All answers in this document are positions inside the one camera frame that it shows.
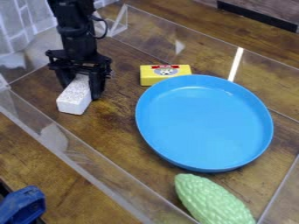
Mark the green bitter gourd toy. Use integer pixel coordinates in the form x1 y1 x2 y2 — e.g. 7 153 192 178
174 174 256 224

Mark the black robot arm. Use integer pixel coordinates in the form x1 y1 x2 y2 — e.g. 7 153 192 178
45 0 112 100

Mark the white speckled foam block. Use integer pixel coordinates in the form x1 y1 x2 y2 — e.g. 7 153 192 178
56 74 92 115

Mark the blue round tray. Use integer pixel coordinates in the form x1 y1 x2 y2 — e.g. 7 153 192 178
135 74 274 172

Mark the yellow rectangular box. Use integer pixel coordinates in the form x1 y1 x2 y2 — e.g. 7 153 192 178
140 65 192 87

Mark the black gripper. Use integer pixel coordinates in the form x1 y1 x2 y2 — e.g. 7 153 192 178
44 24 115 102

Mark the white grid curtain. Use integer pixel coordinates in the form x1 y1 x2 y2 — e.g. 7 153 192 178
0 0 56 57

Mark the clear acrylic enclosure wall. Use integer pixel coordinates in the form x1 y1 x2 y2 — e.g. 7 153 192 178
0 0 299 224

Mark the black cable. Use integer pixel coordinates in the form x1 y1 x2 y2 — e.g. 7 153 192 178
88 14 109 40

